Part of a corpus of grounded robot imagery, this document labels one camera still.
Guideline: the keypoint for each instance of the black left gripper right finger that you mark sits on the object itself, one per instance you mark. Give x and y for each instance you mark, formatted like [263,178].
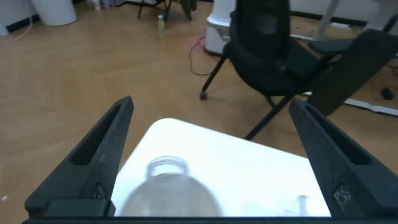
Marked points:
[342,168]

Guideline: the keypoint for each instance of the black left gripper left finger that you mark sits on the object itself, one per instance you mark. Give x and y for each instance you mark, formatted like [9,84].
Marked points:
[93,168]

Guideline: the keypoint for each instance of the blue pigment test tube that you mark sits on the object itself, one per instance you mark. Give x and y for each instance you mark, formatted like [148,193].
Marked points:
[169,193]

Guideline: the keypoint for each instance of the black power adapter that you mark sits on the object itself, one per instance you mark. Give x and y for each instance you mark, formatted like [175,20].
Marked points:
[388,94]

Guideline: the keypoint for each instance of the black office armchair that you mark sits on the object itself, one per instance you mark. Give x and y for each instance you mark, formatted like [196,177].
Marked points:
[264,62]

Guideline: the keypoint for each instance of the green drink bottle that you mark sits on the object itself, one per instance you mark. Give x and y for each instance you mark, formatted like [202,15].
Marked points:
[161,28]

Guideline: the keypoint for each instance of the white plant pot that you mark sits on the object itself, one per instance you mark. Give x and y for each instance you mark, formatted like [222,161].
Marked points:
[56,11]

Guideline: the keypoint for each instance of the small white paper cup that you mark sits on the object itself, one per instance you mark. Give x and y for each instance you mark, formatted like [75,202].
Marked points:
[95,3]

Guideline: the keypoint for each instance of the black four-leg chair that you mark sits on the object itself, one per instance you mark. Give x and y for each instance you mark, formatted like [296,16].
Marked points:
[168,9]

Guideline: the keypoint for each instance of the white robot stand column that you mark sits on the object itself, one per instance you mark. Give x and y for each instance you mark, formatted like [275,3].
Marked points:
[217,34]

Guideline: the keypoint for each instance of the dark green jacket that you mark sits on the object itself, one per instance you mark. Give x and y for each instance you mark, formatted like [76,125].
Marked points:
[189,3]

